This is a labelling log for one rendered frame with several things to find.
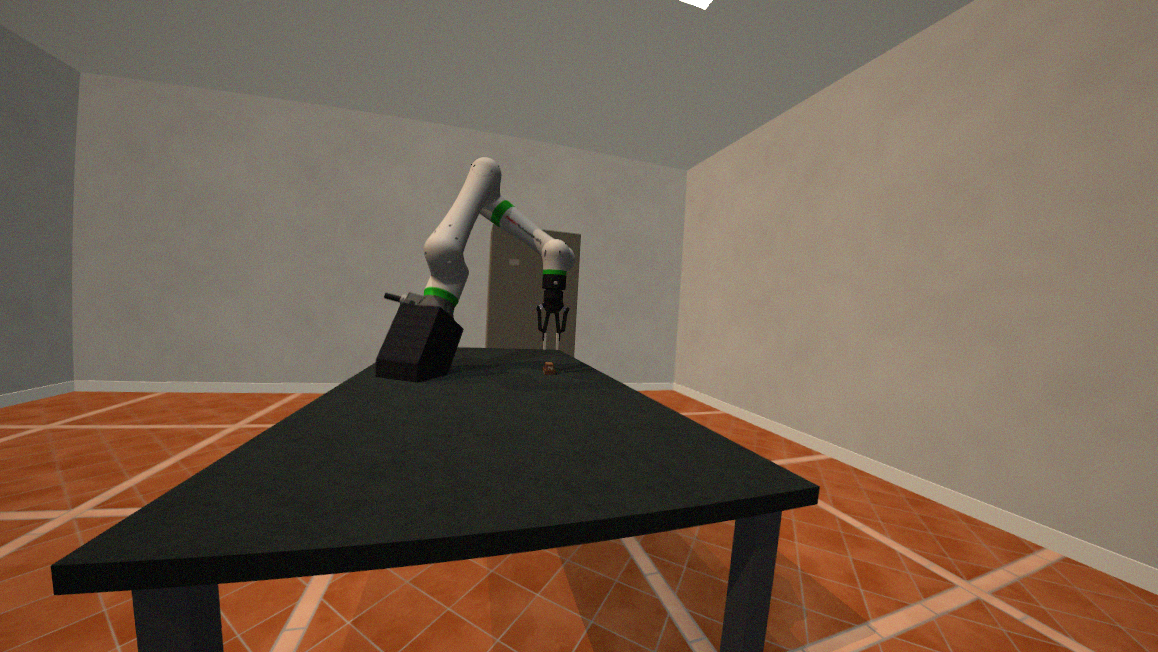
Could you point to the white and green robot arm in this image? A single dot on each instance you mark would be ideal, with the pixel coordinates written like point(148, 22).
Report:
point(444, 249)

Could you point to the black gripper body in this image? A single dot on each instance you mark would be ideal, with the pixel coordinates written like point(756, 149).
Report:
point(553, 297)

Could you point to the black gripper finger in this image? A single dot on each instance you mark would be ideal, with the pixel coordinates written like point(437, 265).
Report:
point(539, 308)
point(565, 309)

